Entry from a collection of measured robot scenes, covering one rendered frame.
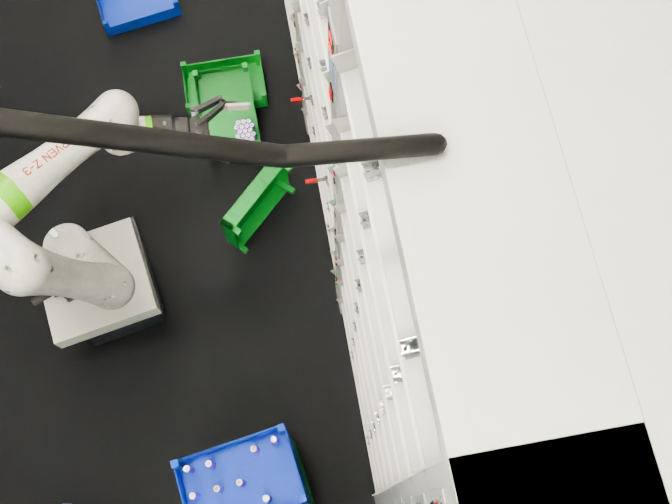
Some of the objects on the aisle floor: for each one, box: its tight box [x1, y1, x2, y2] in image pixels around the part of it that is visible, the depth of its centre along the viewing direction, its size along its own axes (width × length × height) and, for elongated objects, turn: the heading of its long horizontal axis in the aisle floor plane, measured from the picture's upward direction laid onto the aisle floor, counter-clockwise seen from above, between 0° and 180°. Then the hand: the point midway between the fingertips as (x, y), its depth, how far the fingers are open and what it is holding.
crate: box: [180, 50, 269, 117], centre depth 285 cm, size 30×20×8 cm
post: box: [374, 422, 669, 504], centre depth 156 cm, size 20×9×176 cm, turn 100°
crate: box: [192, 62, 261, 142], centre depth 275 cm, size 30×20×8 cm
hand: (249, 127), depth 209 cm, fingers open, 13 cm apart
